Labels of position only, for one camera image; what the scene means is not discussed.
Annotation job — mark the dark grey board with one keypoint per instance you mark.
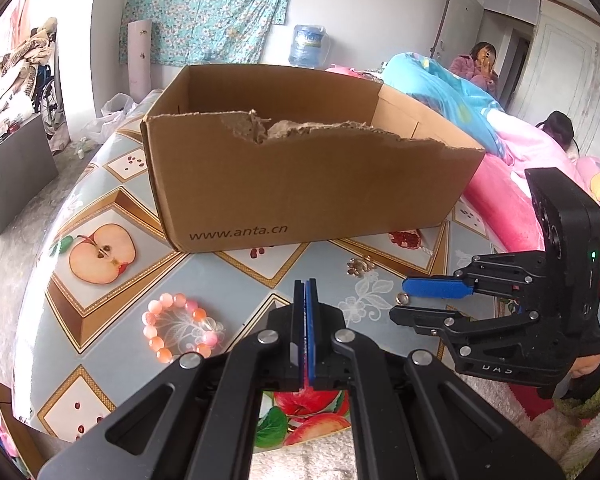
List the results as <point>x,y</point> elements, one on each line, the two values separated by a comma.
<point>15,175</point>

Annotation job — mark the teal floral curtain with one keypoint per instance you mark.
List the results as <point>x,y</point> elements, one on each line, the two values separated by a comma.
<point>205,10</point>

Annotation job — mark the white wardrobe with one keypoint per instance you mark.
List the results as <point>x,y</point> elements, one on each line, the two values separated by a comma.
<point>565,60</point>

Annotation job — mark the blue blanket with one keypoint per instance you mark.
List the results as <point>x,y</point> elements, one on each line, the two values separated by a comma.
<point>440,85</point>

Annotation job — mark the grey door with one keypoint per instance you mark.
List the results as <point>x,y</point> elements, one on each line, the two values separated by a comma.
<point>460,15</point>

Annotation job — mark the blue water jug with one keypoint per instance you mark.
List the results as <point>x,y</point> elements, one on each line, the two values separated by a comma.
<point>307,47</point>

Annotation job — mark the pink blanket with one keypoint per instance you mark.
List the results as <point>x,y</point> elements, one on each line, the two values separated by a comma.
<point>520,195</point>

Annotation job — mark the white rolled sheet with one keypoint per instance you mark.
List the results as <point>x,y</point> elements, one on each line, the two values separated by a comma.
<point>139,60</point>

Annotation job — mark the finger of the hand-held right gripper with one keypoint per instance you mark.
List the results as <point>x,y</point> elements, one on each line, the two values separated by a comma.
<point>430,319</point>
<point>440,288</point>

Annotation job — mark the fruit print tablecloth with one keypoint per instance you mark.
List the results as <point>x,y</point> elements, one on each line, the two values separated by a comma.
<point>240,290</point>

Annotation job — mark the gold earring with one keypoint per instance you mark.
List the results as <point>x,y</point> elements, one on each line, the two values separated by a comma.
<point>360,266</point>

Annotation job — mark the wheelchair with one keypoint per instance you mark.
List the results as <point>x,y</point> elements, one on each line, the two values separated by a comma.
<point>45,95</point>

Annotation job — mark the person's right hand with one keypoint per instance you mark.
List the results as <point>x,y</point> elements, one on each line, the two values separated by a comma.
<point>587,364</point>

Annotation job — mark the pile of clothes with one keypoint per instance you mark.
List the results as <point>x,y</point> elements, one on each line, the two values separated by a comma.
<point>25,55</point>

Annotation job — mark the brown cardboard box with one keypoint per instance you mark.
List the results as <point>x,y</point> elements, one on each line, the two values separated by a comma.
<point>280,185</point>

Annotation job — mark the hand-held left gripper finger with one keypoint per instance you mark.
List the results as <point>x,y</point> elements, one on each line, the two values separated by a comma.
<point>300,340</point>
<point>312,340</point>

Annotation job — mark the white plastic bag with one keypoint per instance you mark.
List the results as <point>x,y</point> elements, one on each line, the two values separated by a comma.
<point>111,110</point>

